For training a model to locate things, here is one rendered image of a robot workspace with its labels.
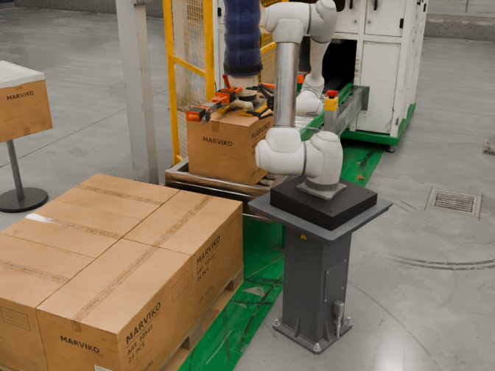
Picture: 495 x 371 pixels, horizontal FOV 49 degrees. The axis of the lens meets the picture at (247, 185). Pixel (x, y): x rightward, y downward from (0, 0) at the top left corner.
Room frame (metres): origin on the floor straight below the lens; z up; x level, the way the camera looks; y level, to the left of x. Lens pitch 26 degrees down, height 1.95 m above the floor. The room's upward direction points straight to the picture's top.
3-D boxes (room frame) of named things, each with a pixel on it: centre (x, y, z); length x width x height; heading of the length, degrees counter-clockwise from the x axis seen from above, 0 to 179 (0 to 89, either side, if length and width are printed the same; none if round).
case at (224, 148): (3.21, 0.05, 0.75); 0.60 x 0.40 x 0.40; 154
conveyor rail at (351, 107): (3.83, -0.58, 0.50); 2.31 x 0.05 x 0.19; 157
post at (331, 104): (3.21, -0.51, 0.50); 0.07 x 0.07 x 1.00; 67
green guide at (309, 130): (4.18, -0.67, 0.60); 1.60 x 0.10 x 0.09; 157
